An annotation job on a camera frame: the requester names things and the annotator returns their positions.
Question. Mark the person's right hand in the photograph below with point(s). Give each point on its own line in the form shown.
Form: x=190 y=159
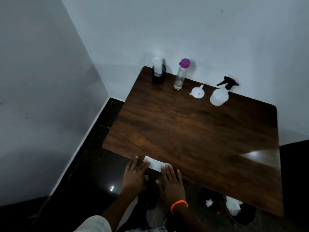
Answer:
x=172 y=189

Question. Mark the person's left hand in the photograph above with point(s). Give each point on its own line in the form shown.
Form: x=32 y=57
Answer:
x=134 y=178

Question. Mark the white wiping tissue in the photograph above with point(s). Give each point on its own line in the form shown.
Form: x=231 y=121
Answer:
x=155 y=164

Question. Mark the white plastic funnel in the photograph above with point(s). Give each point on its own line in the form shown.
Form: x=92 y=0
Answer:
x=197 y=92

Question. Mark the clear bottle with purple cap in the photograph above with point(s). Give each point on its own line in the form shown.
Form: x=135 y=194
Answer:
x=180 y=78

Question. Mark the black spray head with tube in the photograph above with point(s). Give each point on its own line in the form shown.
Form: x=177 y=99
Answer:
x=228 y=82

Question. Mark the purple bottle cap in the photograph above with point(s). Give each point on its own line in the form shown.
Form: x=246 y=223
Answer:
x=184 y=63

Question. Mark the person's left forearm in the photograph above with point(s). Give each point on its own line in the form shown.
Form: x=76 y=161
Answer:
x=118 y=212

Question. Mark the person's right forearm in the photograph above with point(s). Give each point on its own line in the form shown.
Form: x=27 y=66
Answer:
x=186 y=219

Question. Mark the person's left plaid sleeve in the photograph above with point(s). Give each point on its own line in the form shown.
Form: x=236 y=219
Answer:
x=94 y=224

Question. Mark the small crumpled white tissue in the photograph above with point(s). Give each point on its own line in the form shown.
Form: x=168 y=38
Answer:
x=209 y=202

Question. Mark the plaid garment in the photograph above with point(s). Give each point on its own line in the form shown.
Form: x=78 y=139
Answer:
x=147 y=230

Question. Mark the dark wooden table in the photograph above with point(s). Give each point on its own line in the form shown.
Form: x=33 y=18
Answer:
x=193 y=132

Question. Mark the large crumpled white tissue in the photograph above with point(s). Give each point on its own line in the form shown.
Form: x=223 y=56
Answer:
x=233 y=205

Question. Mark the white baseboard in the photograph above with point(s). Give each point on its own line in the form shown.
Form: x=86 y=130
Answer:
x=79 y=147

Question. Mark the black trash bin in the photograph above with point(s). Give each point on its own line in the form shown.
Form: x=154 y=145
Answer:
x=241 y=212

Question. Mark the black round holder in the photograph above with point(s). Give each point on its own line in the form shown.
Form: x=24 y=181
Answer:
x=158 y=78

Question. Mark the white folded tissue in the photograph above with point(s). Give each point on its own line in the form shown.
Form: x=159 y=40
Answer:
x=158 y=66

